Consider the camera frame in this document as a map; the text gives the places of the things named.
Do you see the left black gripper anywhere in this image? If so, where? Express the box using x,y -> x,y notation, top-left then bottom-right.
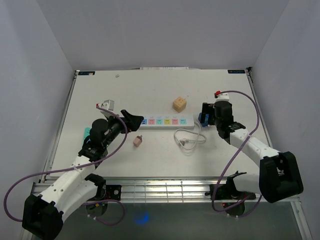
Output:
103,109 -> 144,148

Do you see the blue cube socket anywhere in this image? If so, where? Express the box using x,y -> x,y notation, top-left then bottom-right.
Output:
198,112 -> 210,128

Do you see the beige cube socket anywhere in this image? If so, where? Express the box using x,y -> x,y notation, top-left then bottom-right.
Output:
172,96 -> 187,113

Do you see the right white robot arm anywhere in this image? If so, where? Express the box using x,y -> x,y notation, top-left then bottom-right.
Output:
200,100 -> 304,203

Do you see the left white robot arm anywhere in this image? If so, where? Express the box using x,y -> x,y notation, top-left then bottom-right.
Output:
22,109 -> 144,240

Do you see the pink small plug adapter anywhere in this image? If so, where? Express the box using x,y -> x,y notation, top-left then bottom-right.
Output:
133,135 -> 143,147

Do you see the white colourful power strip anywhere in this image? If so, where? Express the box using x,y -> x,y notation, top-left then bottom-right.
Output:
139,113 -> 195,130

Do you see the teal triangular socket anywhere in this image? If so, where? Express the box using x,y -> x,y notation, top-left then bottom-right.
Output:
83,127 -> 91,144

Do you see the right blue corner label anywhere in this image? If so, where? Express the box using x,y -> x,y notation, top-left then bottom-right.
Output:
227,69 -> 246,74

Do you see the blue corner label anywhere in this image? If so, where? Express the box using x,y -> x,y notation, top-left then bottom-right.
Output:
227,69 -> 246,74
77,71 -> 96,76

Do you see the left blue corner label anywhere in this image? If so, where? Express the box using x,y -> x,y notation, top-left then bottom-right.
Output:
77,71 -> 96,76

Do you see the white power strip cable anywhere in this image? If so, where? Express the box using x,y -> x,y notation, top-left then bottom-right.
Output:
174,121 -> 207,152

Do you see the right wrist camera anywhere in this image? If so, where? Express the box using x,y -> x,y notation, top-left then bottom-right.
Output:
214,91 -> 230,102

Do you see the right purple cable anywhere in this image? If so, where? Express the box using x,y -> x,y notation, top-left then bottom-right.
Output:
211,90 -> 263,218

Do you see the aluminium rail frame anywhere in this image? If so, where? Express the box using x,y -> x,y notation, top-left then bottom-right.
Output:
29,178 -> 301,205

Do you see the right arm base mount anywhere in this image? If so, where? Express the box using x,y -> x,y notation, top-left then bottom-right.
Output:
204,184 -> 257,218

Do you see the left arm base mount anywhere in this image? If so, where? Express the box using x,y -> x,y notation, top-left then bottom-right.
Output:
85,184 -> 122,217

